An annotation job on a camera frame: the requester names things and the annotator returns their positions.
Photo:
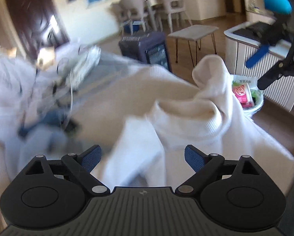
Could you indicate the printed white blanket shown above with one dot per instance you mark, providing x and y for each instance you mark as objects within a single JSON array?
[{"x": 4, "y": 91}]

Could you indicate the dining table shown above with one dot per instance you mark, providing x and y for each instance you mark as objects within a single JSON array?
[{"x": 153, "y": 3}]

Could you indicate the grey bench with hairpin legs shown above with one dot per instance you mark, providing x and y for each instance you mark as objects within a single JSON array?
[{"x": 193, "y": 32}]

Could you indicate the cream white sweater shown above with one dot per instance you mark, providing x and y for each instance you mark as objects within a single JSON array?
[{"x": 186, "y": 118}]

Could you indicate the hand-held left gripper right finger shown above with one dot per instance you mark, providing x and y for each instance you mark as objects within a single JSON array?
[{"x": 193, "y": 157}]

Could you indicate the pink packet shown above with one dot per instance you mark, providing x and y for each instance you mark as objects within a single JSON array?
[{"x": 241, "y": 93}]

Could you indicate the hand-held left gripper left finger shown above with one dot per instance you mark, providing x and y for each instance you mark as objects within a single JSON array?
[{"x": 93, "y": 157}]

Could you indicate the white ribbed cabinet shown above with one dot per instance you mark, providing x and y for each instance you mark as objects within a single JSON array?
[{"x": 237, "y": 54}]

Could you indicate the dark blue space heater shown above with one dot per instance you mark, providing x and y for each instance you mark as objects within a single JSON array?
[{"x": 142, "y": 46}]

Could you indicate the dark blue cloth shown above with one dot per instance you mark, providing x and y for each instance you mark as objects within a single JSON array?
[{"x": 53, "y": 118}]

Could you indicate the dark brown door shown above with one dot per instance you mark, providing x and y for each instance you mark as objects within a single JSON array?
[{"x": 29, "y": 12}]

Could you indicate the white power strip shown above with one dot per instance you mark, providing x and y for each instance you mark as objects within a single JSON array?
[{"x": 85, "y": 64}]

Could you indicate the trash bin with plastic bag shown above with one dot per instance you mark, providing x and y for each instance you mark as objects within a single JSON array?
[{"x": 257, "y": 103}]

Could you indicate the light blue garment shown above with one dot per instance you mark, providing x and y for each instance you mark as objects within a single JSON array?
[{"x": 39, "y": 142}]

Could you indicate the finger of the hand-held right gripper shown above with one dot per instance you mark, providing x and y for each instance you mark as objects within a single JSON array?
[
  {"x": 257, "y": 55},
  {"x": 272, "y": 77}
]

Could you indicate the black flat object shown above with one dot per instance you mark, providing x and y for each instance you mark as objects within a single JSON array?
[{"x": 247, "y": 30}]

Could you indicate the blue storage box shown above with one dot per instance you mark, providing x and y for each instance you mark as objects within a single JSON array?
[{"x": 138, "y": 27}]

